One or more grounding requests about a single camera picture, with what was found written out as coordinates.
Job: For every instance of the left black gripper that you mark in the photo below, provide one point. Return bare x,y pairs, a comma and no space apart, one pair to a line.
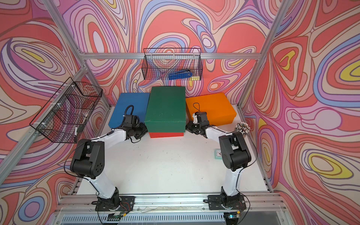
144,130

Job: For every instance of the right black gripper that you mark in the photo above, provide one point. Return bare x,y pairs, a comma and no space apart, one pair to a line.
189,125

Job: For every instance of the red shoebox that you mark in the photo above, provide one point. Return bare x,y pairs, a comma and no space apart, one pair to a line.
165,135

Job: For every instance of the orange shoebox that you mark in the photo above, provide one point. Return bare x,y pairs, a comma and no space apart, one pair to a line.
218,108

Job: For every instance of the green shoebox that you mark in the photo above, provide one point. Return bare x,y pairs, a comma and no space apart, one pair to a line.
166,110

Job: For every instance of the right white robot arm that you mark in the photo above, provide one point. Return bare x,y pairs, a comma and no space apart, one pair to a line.
234,151

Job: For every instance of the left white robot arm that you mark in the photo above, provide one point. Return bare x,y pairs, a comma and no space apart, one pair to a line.
88,161

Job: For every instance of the blue shoebox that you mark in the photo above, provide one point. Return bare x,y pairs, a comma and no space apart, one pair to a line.
127,103

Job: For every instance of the small mint green clock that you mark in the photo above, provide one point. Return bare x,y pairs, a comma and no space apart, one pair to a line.
218,154

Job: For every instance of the metal cup of pencils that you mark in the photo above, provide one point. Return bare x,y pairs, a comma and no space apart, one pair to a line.
243,128

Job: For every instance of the blue stapler in basket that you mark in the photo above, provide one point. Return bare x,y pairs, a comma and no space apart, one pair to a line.
181,74

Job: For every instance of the marker in left basket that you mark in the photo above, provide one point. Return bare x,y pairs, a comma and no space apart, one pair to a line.
75,135

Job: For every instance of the black wire basket left wall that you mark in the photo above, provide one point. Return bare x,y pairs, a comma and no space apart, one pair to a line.
74,104

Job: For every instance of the black wire basket wall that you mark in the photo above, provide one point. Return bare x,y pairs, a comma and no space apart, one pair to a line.
158,63
74,104

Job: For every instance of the black wire basket back wall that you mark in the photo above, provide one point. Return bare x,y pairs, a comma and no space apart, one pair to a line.
158,63

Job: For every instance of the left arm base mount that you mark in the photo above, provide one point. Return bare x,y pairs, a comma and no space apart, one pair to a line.
117,204

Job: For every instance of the aluminium rail front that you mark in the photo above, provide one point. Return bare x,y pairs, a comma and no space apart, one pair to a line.
175,209

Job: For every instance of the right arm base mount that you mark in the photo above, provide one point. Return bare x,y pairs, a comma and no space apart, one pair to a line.
224,202

